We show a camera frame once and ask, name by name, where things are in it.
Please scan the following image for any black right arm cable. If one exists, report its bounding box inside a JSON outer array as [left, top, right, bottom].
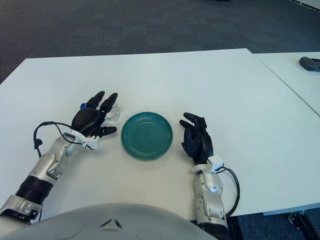
[[217, 167, 241, 217]]

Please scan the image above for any green round plate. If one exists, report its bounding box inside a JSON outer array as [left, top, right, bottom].
[[120, 111, 174, 161]]

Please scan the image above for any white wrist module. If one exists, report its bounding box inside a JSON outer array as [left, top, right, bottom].
[[62, 129, 100, 152], [208, 154, 225, 174]]

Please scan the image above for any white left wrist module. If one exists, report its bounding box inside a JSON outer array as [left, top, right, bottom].
[[62, 129, 100, 152]]

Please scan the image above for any grey handheld controller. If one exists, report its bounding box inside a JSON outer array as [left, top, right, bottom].
[[299, 56, 320, 72]]

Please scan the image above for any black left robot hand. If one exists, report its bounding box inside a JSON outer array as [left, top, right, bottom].
[[70, 91, 119, 138]]

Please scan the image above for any grey robot torso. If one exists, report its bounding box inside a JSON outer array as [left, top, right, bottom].
[[0, 202, 213, 240]]

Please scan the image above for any black table leg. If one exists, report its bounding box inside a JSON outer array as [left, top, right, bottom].
[[228, 216, 242, 240]]

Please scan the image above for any clear bottle with blue cap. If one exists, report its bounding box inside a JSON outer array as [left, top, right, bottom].
[[80, 99, 122, 122]]

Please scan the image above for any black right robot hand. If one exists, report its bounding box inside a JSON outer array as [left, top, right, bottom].
[[179, 112, 215, 165]]

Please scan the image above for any black table foot with caster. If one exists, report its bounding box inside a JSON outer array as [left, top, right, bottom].
[[287, 211, 320, 240]]

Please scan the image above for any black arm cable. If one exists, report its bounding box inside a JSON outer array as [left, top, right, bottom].
[[33, 121, 87, 160], [217, 167, 241, 217]]

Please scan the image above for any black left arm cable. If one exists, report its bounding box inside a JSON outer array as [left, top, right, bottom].
[[33, 121, 87, 160]]

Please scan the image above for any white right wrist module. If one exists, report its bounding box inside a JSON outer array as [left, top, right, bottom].
[[208, 154, 225, 174]]

